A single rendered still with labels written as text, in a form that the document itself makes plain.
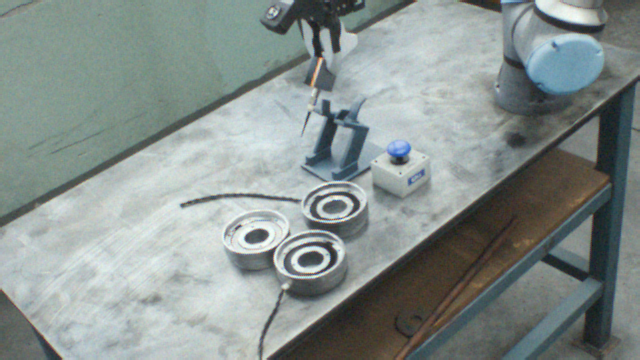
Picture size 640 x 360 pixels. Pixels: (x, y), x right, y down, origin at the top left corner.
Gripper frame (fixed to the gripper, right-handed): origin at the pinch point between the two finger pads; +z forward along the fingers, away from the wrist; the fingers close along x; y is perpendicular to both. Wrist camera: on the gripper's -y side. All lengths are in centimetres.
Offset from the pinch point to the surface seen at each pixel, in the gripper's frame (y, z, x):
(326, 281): -21.8, 17.1, -23.2
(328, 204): -9.9, 17.5, -9.2
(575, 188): 48, 45, -16
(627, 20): 217, 100, 80
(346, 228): -12.0, 17.4, -16.1
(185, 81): 44, 75, 152
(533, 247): 29, 46, -20
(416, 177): 4.1, 17.3, -15.1
